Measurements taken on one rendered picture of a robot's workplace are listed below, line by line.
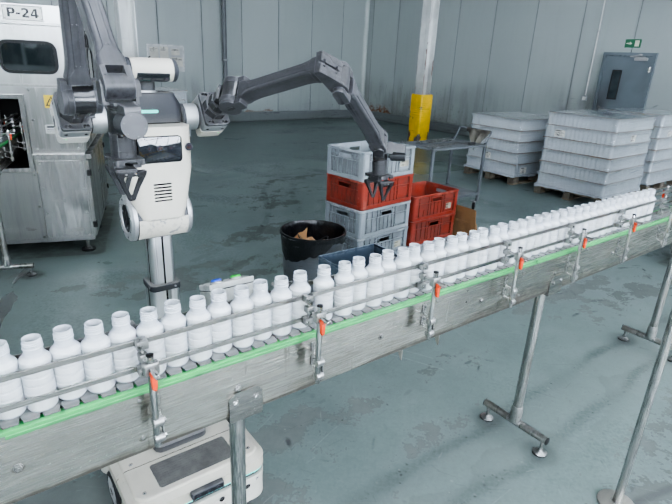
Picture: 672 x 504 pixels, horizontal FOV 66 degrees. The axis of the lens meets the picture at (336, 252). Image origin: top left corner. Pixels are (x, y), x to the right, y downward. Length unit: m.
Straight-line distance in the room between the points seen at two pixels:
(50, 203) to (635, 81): 10.30
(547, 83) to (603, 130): 5.24
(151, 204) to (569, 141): 6.78
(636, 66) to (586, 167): 4.40
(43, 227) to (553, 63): 10.65
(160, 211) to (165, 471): 0.97
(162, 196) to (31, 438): 0.86
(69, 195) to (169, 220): 3.16
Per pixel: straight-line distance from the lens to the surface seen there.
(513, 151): 8.54
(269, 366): 1.43
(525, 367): 2.63
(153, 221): 1.82
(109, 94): 1.26
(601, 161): 7.78
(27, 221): 5.07
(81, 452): 1.34
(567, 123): 7.96
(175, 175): 1.80
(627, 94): 11.96
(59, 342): 1.23
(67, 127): 1.76
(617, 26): 12.24
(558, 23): 12.87
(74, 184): 4.92
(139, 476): 2.17
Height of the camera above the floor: 1.72
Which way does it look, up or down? 21 degrees down
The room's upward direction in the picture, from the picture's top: 3 degrees clockwise
